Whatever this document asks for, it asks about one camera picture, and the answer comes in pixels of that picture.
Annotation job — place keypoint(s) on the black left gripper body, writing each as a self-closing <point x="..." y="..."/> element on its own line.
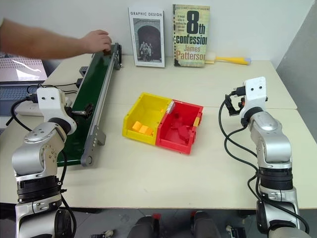
<point x="69" y="109"/>

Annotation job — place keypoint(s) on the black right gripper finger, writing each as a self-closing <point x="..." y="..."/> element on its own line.
<point x="234" y="112"/>
<point x="228" y="98"/>

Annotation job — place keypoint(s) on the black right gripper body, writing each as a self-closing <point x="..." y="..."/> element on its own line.
<point x="240" y="105"/>

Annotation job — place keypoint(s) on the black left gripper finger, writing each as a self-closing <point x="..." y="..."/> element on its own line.
<point x="88" y="107"/>
<point x="87" y="114"/>

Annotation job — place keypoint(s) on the person's bare forearm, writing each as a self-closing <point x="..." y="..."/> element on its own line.
<point x="37" y="43"/>

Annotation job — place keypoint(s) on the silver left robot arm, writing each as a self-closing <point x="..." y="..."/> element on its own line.
<point x="32" y="153"/>

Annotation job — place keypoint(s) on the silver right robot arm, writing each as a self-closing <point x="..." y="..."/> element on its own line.
<point x="270" y="143"/>

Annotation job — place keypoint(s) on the person's bare hand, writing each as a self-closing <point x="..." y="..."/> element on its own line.
<point x="97" y="41"/>

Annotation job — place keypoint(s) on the small black box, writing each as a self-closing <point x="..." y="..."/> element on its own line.
<point x="80" y="82"/>

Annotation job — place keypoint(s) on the small grey studded block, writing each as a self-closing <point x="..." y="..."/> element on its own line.
<point x="83" y="70"/>

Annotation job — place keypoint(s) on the small orange clip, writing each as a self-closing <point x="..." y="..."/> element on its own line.
<point x="196" y="122"/>

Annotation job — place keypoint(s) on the yellow block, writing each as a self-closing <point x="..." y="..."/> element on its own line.
<point x="136" y="127"/>
<point x="146" y="131"/>

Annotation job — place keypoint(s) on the red plastic piece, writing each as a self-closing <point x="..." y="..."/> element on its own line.
<point x="187" y="134"/>

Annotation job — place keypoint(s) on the white bin label tag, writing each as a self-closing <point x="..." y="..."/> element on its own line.
<point x="171" y="107"/>

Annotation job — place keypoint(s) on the grey laptop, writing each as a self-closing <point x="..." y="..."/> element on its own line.
<point x="13" y="93"/>

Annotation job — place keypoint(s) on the yellow plastic bin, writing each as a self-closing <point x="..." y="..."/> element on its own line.
<point x="149" y="102"/>

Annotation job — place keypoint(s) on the grey patterned box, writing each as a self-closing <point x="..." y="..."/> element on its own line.
<point x="22" y="69"/>

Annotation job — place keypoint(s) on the red plastic bin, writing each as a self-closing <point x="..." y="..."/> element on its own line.
<point x="173" y="148"/>

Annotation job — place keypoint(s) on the Graphic Design book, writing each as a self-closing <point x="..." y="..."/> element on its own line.
<point x="148" y="39"/>

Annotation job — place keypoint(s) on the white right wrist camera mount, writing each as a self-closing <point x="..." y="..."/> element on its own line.
<point x="255" y="94"/>

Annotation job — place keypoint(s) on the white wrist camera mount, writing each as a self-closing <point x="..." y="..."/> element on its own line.
<point x="50" y="101"/>
<point x="255" y="94"/>

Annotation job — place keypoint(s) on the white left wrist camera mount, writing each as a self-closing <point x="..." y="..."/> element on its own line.
<point x="50" y="101"/>

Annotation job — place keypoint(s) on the green conveyor belt, grey frame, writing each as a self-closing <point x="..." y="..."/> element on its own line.
<point x="95" y="81"/>

